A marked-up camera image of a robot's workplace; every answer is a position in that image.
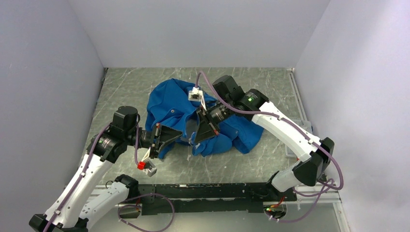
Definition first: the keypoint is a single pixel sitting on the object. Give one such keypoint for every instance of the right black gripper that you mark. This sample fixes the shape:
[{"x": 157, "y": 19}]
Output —
[{"x": 205, "y": 131}]

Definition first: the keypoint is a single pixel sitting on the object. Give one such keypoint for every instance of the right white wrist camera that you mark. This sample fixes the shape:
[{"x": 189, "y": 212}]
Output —
[{"x": 197, "y": 95}]

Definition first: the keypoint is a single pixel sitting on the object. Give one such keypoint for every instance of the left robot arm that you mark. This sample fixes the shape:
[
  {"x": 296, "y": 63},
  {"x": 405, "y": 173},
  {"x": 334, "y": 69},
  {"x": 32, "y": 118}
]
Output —
[{"x": 74, "y": 211}]

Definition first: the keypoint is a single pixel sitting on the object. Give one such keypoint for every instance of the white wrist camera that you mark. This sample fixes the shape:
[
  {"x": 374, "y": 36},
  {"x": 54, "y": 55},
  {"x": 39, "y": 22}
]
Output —
[
  {"x": 146, "y": 165},
  {"x": 197, "y": 95}
]

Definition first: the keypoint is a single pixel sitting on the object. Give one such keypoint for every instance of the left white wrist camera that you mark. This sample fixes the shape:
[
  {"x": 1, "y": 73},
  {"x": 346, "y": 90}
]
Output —
[{"x": 146, "y": 165}]

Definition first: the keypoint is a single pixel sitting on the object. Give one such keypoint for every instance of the blue zip jacket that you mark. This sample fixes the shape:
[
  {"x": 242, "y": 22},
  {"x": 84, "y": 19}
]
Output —
[{"x": 168, "y": 104}]

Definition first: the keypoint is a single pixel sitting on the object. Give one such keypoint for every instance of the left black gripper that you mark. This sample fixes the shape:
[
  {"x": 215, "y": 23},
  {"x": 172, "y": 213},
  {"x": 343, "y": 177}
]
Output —
[{"x": 163, "y": 135}]

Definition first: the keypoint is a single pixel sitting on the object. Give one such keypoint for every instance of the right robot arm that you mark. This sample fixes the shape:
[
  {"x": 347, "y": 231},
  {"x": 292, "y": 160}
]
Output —
[{"x": 313, "y": 154}]

